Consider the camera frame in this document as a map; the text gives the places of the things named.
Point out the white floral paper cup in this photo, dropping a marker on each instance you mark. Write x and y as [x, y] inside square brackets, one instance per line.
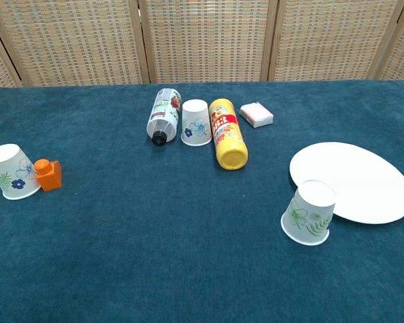
[196, 124]
[306, 215]
[10, 171]

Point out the white paper plate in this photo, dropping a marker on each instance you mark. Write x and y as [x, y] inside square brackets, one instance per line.
[360, 178]

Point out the yellow plastic bottle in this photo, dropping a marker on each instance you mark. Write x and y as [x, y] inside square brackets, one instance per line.
[227, 134]

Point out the clear bottle black cap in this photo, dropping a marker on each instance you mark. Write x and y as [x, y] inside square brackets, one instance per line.
[163, 116]

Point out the pink white tissue pack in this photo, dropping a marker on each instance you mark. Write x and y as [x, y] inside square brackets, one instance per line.
[256, 115]

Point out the blue table cloth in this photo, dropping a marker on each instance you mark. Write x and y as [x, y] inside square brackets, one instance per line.
[175, 235]

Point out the orange toy block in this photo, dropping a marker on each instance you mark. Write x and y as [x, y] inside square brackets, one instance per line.
[50, 180]

